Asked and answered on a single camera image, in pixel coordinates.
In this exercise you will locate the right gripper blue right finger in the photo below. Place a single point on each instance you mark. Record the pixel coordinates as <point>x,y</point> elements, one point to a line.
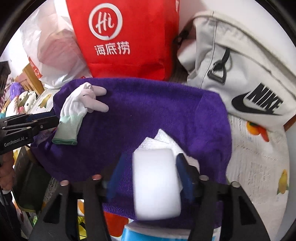
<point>202,195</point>

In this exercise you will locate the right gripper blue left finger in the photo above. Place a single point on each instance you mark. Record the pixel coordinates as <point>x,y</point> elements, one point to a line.
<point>98,192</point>

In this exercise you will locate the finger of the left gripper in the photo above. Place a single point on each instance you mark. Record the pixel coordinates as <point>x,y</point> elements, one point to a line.
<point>28,118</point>
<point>35,126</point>

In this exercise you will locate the white sponge block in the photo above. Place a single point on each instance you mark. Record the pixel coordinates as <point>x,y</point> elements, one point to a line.
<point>156,189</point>

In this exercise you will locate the white glove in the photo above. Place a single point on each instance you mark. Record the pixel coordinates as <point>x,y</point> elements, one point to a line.
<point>80,102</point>

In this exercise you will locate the person's left hand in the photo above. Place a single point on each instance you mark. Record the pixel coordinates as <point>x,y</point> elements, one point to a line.
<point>7,171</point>

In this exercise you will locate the white cow plush toy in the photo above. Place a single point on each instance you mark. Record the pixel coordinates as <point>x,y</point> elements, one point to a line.
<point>21,104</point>

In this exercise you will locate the purple plush toy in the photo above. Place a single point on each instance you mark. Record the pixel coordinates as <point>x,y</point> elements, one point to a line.
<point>16,89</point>

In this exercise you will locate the wooden bed headboard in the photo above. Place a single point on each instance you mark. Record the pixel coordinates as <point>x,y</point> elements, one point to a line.
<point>29,81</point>

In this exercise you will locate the dark green box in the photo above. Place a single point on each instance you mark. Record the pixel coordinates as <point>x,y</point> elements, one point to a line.
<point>31,182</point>

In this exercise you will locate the blue tissue pack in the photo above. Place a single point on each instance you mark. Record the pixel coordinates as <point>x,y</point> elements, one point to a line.
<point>136,231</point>

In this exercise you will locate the fruit pattern tablecloth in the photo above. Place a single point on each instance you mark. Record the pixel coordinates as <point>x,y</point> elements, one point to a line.
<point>257,163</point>

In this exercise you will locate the white plastic Miniso bag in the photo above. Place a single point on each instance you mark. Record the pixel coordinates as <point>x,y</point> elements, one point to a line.
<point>51,45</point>

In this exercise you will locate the purple towel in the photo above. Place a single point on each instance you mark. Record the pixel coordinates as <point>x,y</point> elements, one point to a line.
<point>196,119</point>

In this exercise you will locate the red paper shopping bag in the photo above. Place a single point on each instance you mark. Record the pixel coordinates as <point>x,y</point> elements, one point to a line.
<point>127,38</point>

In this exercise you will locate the grey Nike waist bag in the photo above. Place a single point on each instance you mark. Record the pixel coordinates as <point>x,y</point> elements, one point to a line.
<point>223,56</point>

